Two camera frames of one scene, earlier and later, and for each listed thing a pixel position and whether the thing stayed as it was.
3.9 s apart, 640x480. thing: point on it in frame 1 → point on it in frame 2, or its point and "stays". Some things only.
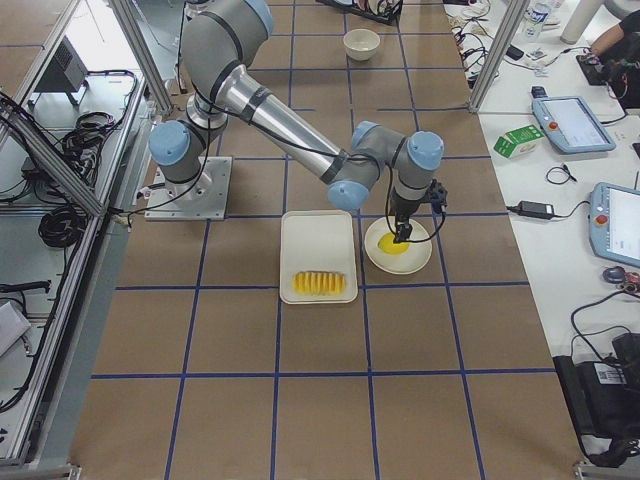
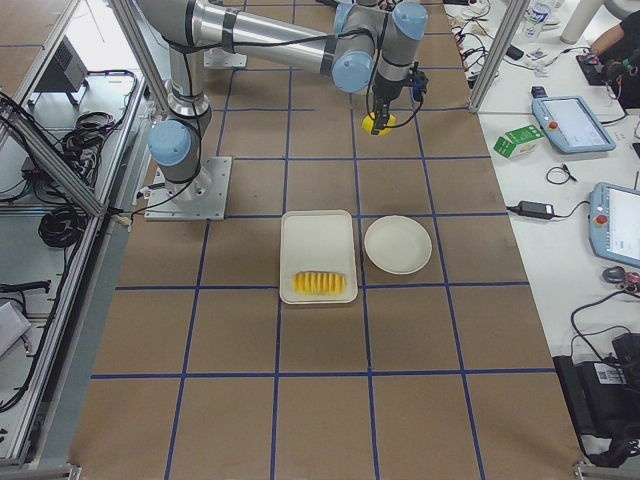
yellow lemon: [386, 242] → [367, 123]
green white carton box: [518, 141] stays
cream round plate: [409, 261] stays
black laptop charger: [535, 210] stays
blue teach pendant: [571, 122] stays
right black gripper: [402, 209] → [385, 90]
